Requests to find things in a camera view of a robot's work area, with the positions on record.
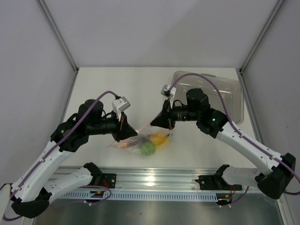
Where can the yellow mango toy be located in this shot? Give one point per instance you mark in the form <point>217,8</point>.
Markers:
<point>159,139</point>

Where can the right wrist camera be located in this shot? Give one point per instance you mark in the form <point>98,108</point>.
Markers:
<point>169,92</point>

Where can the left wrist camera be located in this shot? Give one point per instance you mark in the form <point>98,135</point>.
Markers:
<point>119,105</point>

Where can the green guava toy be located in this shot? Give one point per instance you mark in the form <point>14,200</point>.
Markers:
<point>147,148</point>

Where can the white slotted cable duct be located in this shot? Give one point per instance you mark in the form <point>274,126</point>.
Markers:
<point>141,196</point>

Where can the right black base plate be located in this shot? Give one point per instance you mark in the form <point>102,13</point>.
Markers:
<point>212,182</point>

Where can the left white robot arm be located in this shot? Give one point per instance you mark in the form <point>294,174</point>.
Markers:
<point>34,192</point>

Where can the aluminium mounting rail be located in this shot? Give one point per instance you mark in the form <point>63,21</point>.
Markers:
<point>157,179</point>

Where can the clear plastic tray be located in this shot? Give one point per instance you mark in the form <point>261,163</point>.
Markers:
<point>230,90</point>

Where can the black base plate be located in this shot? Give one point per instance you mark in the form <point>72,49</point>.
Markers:
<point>107,180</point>
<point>212,182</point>

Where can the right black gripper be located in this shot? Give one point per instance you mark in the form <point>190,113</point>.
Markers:
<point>166,118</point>

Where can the red meat slice toy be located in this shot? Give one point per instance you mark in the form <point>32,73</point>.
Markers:
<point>131,143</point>

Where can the clear zip top bag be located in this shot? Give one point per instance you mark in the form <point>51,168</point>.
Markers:
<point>145,131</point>

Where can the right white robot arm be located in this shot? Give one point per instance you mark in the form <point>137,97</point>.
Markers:
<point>273,171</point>

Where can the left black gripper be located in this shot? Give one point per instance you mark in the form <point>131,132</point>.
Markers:
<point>125,130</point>

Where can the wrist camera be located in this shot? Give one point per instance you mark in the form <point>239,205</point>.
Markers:
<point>169,92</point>
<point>119,105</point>

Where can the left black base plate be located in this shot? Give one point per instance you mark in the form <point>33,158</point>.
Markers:
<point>107,180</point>

